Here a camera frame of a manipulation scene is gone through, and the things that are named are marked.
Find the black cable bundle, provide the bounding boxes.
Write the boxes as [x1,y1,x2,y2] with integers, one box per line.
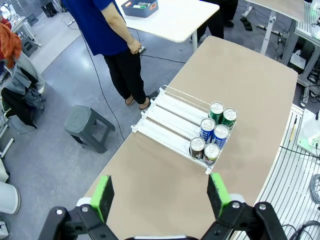
[282,219,320,240]

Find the beige desk with white legs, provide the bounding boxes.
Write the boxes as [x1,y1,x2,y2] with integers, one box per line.
[243,0,307,55]

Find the white cylindrical air purifier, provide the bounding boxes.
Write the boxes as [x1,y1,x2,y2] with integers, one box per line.
[0,181,22,215]

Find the large white table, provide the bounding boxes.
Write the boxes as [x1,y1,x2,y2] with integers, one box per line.
[115,0,220,51]

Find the bystander in black trousers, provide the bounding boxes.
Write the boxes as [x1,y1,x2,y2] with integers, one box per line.
[189,0,240,43]

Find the blue beverage can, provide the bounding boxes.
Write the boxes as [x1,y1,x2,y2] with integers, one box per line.
[212,124,230,151]
[199,117,216,144]

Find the aluminium profile frame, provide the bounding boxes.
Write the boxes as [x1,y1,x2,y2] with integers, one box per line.
[282,0,320,106]

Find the grey clothes on chair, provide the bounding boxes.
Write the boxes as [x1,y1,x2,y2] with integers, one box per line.
[4,51,47,106]

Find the black jacket on chair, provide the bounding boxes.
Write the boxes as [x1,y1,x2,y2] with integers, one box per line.
[1,87,46,127]

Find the person's left forearm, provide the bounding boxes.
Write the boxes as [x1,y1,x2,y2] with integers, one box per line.
[99,0,137,45]

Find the person's black trousers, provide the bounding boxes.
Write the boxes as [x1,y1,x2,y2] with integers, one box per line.
[103,48,147,105]

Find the blue plastic basket orange handles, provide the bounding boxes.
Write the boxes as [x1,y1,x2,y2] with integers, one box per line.
[121,0,159,19]

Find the metal chair frame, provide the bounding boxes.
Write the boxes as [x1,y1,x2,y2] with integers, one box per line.
[7,117,38,135]

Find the grey plastic stool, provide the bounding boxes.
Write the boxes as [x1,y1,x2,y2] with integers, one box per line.
[64,104,116,154]

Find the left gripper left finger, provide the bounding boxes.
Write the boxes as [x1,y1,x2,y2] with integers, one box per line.
[37,175,121,240]

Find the clear acrylic can rack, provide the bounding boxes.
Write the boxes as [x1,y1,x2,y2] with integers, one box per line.
[130,84,238,175]

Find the yellow black hand tool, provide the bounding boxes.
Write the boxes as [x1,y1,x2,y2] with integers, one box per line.
[289,116,298,142]

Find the person in blue shirt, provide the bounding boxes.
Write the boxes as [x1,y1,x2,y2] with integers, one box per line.
[61,0,131,57]

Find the person's left hand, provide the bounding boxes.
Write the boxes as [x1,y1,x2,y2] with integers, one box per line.
[127,37,143,55]

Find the orange red cloth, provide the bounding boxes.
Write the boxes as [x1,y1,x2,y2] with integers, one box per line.
[0,21,23,70]

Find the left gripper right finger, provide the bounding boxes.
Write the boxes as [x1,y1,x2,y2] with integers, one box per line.
[199,172,288,240]

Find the grey cable coil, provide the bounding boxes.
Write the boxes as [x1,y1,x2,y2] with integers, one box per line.
[308,173,320,211]

